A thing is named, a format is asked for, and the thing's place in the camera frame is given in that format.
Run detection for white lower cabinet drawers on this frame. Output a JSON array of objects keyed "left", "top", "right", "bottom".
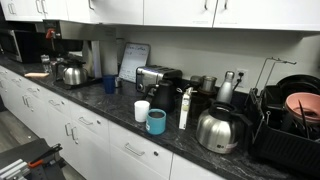
[{"left": 0, "top": 67, "right": 225, "bottom": 180}]

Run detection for pink bowl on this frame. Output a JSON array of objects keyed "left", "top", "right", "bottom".
[{"left": 285, "top": 92, "right": 320, "bottom": 124}]

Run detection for black commercial coffee brewer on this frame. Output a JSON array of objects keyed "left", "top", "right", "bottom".
[{"left": 43, "top": 20, "right": 118, "bottom": 88}]

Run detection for white overhead cabinet door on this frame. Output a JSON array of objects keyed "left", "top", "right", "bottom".
[{"left": 144, "top": 0, "right": 218, "bottom": 28}]

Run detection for small whiteboard with writing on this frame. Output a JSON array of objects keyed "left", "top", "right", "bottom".
[{"left": 119, "top": 43, "right": 150, "bottom": 83}]

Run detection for black microwave oven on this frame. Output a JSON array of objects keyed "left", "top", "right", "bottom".
[{"left": 0, "top": 29, "right": 42, "bottom": 64}]

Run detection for black dish drying rack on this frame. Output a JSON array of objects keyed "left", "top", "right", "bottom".
[{"left": 244, "top": 57, "right": 320, "bottom": 178}]

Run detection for coffee grinder with steel cup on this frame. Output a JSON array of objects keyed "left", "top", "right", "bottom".
[{"left": 189, "top": 76, "right": 217, "bottom": 122}]

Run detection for wall power outlet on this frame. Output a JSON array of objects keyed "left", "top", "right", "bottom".
[{"left": 236, "top": 68, "right": 249, "bottom": 88}]

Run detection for steel thermal carafe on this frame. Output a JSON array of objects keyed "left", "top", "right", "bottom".
[{"left": 196, "top": 101, "right": 253, "bottom": 154}]

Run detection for white carton box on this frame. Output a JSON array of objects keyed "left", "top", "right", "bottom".
[{"left": 179, "top": 87, "right": 193, "bottom": 130}]

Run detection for black gooseneck kettle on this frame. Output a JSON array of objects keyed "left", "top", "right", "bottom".
[{"left": 144, "top": 80, "right": 175, "bottom": 113}]

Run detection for steel coffee carafe on brewer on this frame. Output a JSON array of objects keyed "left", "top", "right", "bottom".
[{"left": 55, "top": 59, "right": 88, "bottom": 85}]

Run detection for yellow sponge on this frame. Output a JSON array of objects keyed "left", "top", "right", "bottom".
[{"left": 24, "top": 72, "right": 49, "bottom": 78}]

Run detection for dark blue plastic cup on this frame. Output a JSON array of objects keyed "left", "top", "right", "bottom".
[{"left": 103, "top": 75, "right": 115, "bottom": 94}]

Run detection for black robot cart platform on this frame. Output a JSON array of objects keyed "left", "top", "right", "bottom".
[{"left": 0, "top": 138, "right": 66, "bottom": 180}]

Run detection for steel water bottle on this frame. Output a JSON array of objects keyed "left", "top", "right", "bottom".
[{"left": 217, "top": 71, "right": 235, "bottom": 103}]

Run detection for teal insulated mug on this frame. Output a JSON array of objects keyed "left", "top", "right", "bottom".
[{"left": 146, "top": 109, "right": 166, "bottom": 135}]

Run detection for white ceramic mug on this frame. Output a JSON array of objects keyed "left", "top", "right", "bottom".
[{"left": 134, "top": 100, "right": 150, "bottom": 122}]

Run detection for chrome four-slot toaster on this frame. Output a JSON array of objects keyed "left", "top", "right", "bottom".
[{"left": 136, "top": 65, "right": 182, "bottom": 92}]

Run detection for black orange clamp front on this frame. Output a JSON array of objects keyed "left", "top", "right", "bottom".
[{"left": 28, "top": 143, "right": 62, "bottom": 168}]

